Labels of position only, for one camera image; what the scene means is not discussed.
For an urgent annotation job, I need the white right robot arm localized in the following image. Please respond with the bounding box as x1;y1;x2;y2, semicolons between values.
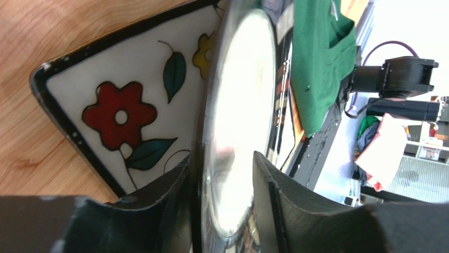
345;56;441;122

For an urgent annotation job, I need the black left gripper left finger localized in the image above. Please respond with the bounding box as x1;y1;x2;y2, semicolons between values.
1;157;191;252

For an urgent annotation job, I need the folded dark green t-shirt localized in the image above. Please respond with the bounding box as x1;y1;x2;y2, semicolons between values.
290;1;356;137

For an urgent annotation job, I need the aluminium front rail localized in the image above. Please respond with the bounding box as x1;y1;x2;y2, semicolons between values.
356;1;375;66

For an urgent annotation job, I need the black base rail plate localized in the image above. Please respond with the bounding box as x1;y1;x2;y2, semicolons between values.
285;103;342;190

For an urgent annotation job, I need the square floral ceramic plate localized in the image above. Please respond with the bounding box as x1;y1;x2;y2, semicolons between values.
29;0;302;199

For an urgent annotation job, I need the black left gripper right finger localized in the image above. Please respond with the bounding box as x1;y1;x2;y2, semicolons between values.
252;152;448;252

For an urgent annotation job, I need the round black rimmed plate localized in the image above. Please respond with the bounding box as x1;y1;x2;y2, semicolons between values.
191;1;295;252

